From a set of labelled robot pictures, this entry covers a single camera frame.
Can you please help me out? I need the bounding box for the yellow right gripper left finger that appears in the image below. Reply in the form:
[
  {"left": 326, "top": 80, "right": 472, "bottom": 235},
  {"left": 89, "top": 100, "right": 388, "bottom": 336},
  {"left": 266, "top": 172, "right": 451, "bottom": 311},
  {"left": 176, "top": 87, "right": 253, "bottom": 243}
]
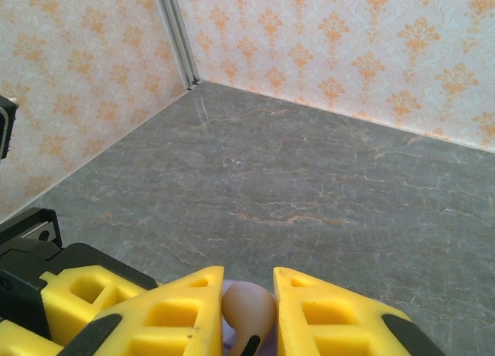
[{"left": 61, "top": 265, "right": 225, "bottom": 356}]

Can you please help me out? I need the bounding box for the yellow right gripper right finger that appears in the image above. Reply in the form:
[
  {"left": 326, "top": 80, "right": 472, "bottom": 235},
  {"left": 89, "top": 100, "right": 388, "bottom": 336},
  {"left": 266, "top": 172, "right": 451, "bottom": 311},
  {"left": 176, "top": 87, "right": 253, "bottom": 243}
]
[{"left": 272, "top": 266, "right": 446, "bottom": 356}]

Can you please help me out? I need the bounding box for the black device at left edge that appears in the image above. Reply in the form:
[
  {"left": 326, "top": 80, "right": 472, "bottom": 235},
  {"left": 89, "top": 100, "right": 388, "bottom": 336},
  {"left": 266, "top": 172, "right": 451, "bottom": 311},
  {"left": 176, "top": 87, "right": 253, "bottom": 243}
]
[{"left": 0, "top": 94, "right": 19, "bottom": 160}]

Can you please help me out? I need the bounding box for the aluminium corner post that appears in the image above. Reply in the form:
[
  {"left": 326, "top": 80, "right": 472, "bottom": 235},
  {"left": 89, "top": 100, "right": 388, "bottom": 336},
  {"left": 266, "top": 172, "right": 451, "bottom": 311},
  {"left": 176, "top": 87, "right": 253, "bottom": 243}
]
[{"left": 155, "top": 0, "right": 201, "bottom": 91}]

